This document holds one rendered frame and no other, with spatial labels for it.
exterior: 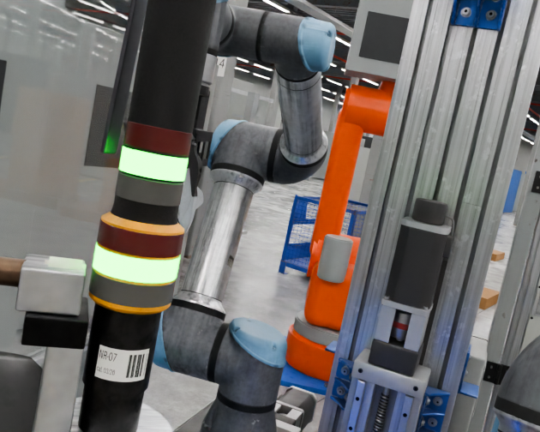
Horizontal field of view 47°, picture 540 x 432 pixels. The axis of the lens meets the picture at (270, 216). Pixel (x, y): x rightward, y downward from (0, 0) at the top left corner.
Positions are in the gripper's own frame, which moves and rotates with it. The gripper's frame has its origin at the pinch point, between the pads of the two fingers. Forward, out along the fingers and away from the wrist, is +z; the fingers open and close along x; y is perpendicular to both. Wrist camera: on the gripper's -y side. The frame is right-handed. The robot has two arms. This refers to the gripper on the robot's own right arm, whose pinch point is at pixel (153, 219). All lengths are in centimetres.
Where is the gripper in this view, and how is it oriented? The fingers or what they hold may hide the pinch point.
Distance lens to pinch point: 89.7
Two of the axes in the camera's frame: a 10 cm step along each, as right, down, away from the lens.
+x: -9.3, -2.3, 2.8
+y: 3.0, -0.7, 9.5
